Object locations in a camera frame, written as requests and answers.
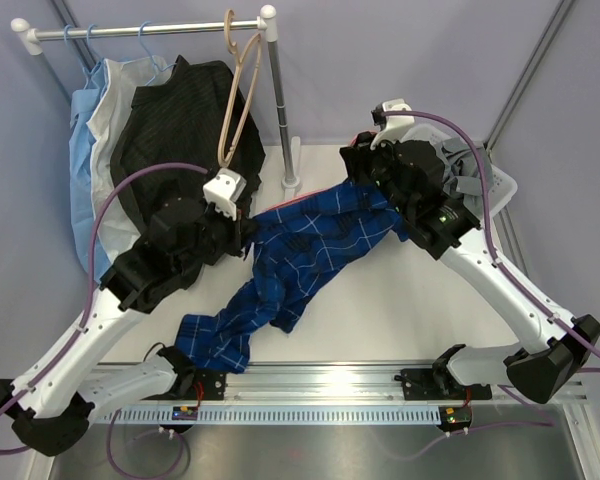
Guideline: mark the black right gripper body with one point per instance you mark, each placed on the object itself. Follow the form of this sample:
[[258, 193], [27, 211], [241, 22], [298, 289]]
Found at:
[[378, 166]]

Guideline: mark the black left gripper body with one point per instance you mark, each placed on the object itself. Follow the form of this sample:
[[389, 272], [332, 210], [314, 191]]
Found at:
[[219, 232]]

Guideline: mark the pink plastic hanger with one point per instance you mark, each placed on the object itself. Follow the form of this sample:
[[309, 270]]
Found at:
[[296, 199]]

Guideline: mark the blue plaid shirt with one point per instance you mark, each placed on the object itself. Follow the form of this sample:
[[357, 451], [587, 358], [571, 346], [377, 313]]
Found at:
[[296, 251]]

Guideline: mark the grey shirt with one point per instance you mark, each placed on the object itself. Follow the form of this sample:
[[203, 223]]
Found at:
[[461, 177]]

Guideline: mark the beige plastic hanger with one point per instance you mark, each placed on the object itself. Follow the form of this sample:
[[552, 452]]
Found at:
[[226, 149]]

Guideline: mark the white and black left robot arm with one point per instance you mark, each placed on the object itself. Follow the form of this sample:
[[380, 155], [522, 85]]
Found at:
[[53, 404]]

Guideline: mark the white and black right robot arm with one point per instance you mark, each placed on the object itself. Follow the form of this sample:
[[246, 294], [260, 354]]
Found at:
[[547, 353]]

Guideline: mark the light blue shirt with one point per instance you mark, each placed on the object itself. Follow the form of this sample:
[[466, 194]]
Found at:
[[83, 104]]

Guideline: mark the white shirt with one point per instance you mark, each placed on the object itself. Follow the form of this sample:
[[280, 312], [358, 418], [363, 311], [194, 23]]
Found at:
[[116, 233]]

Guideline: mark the white plastic basket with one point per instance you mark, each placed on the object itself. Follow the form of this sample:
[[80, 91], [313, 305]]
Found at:
[[502, 187]]

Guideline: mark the black garment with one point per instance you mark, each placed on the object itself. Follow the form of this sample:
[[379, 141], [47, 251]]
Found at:
[[178, 121]]

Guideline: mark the white metal clothes rack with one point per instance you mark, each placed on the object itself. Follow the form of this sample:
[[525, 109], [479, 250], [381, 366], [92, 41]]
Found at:
[[265, 22]]

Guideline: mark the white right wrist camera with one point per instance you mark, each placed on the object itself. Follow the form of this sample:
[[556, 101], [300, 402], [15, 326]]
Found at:
[[393, 120]]

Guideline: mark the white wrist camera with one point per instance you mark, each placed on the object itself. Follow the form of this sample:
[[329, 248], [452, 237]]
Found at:
[[393, 120], [223, 192]]

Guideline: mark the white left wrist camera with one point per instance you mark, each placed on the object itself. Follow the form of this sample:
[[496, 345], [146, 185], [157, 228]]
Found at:
[[223, 192]]

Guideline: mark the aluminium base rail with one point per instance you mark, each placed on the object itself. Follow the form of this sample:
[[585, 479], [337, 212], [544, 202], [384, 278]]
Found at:
[[336, 382]]

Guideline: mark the aluminium frame post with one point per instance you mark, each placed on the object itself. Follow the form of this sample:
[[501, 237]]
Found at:
[[541, 48]]

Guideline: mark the light blue cable duct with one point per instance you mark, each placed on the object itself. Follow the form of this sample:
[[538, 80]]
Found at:
[[276, 415]]

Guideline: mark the blue wire hanger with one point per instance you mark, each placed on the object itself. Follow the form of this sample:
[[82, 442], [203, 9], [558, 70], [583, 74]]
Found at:
[[71, 45], [98, 58], [157, 68]]

